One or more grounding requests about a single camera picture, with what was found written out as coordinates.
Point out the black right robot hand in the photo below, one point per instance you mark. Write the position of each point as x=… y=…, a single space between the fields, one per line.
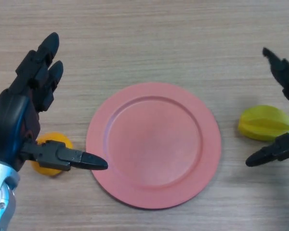
x=281 y=72

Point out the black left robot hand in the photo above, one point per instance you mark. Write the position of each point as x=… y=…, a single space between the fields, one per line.
x=8 y=113

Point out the yellow starfruit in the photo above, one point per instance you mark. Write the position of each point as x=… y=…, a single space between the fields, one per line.
x=265 y=122

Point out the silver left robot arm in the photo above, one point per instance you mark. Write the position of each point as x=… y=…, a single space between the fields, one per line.
x=1 y=195

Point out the pink round plate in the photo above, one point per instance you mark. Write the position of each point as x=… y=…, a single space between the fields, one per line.
x=153 y=146

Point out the orange fruit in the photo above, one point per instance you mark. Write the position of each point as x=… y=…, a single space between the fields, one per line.
x=55 y=142

